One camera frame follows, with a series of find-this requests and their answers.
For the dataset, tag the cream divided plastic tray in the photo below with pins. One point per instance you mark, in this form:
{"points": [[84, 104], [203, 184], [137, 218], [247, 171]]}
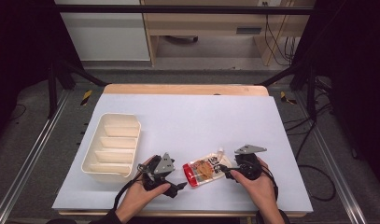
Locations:
{"points": [[113, 146]]}

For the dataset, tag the wooden desk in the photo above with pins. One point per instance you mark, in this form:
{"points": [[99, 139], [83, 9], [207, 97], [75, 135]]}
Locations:
{"points": [[203, 23]]}

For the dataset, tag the white cabinet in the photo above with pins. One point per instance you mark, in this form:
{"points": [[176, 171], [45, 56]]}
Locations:
{"points": [[106, 34]]}

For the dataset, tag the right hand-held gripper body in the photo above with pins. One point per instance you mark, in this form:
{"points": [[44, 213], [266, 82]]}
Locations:
{"points": [[248, 161]]}

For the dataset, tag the clear snack packet red edge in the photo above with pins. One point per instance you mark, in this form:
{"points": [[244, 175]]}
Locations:
{"points": [[206, 169]]}

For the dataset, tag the black horizontal frame bar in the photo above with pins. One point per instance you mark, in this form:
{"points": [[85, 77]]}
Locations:
{"points": [[178, 9]]}

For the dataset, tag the black curtain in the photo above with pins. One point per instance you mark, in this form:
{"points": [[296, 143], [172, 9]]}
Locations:
{"points": [[352, 71], [19, 53]]}

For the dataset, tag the white table mat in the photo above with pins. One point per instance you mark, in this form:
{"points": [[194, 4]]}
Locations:
{"points": [[194, 124]]}

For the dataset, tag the black metal stand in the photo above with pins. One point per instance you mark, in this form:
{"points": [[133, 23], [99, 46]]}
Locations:
{"points": [[58, 81], [302, 77]]}

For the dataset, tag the yellow black floor tape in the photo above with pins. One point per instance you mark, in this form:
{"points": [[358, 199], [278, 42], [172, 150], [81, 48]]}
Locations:
{"points": [[286, 98], [86, 97]]}

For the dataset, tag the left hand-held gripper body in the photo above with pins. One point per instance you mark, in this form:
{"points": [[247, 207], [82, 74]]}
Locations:
{"points": [[163, 166]]}

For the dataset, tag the aluminium floor rail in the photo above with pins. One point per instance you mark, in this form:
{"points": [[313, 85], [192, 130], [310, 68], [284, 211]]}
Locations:
{"points": [[334, 161], [25, 155]]}

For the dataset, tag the person's right hand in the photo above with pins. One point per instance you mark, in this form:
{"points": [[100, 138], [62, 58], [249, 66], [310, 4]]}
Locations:
{"points": [[260, 189]]}

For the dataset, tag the person's left hand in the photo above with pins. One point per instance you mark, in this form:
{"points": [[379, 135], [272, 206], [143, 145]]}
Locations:
{"points": [[137, 199]]}

